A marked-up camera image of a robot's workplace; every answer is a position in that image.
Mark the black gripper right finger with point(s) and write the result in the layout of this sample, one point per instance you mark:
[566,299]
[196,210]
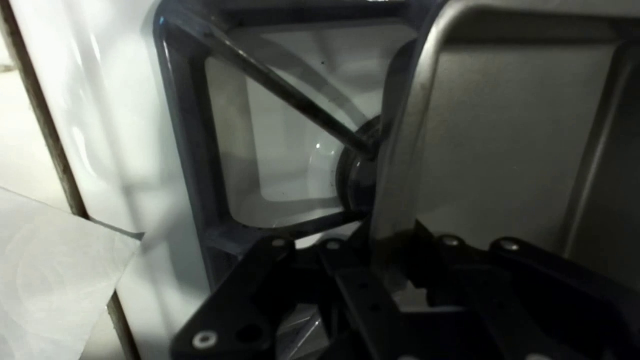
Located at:
[528,300]

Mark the black stove grate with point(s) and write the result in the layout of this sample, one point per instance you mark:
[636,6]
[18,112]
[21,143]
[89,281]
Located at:
[200,132]

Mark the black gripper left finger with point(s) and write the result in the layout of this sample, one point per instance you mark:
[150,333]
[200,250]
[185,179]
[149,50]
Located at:
[240,319]

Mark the white gas stove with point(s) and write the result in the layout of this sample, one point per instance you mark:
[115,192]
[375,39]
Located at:
[96,65]

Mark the dark square baking dish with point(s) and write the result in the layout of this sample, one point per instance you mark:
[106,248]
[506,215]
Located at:
[519,118]

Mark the white paper sheet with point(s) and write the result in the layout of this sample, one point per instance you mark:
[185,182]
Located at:
[56,277]

